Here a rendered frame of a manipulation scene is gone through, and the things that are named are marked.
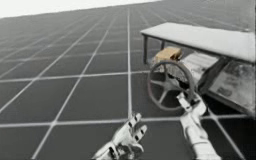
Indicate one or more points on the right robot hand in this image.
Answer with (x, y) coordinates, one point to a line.
(192, 104)

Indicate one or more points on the grey cart with brown box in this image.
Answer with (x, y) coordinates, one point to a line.
(213, 43)

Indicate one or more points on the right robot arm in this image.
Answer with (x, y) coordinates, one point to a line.
(200, 140)

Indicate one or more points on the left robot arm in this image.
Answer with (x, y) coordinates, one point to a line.
(106, 152)

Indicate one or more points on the dark steering wheel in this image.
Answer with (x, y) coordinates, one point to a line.
(159, 83)

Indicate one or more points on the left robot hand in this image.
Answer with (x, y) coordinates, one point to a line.
(128, 135)

